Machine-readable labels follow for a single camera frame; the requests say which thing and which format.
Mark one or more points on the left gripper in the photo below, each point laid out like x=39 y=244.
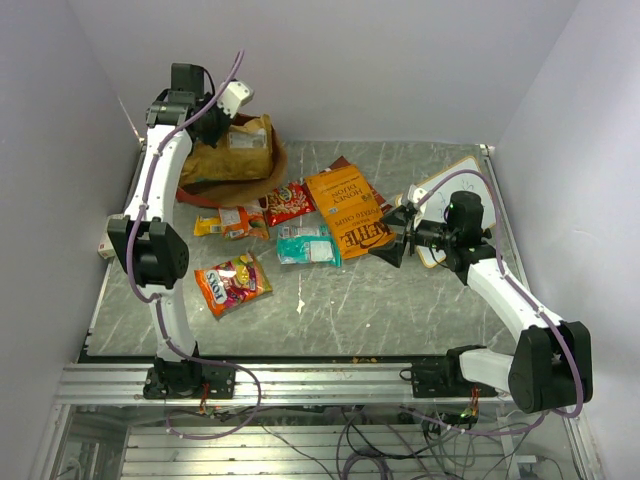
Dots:
x=212 y=139

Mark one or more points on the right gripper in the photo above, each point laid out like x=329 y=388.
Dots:
x=392 y=253

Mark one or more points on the orange Kettle chips bag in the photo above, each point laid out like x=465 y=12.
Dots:
x=348 y=206

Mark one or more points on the gold chips bag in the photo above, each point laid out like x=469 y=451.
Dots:
x=243 y=153

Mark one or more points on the dark red Doritos bag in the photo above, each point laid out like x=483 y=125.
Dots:
x=342 y=162

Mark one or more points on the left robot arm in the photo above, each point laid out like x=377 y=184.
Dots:
x=150 y=251

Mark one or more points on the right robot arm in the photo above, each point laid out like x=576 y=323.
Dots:
x=551 y=367

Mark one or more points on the red paper bag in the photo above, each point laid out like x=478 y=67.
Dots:
x=235 y=193

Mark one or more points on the teal snack bag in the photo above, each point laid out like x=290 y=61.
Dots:
x=307 y=245

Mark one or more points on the orange snack bag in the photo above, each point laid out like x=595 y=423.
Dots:
x=243 y=221

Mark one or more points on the red nut mix snack bag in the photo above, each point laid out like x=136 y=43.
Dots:
x=286 y=203

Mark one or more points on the orange Fox's candy bag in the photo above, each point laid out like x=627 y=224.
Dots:
x=232 y=283

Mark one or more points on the small whiteboard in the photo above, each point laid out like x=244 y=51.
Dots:
x=460 y=185

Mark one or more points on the small yellow snack packet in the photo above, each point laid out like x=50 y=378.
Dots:
x=207 y=225

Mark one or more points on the small white box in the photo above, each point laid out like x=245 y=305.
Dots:
x=105 y=247

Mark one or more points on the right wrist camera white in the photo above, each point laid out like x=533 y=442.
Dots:
x=412 y=197

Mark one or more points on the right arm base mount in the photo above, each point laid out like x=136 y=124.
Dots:
x=429 y=382

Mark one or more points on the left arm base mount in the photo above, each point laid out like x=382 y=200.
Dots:
x=188 y=380

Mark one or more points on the aluminium frame rail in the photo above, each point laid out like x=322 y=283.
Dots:
x=122 y=385

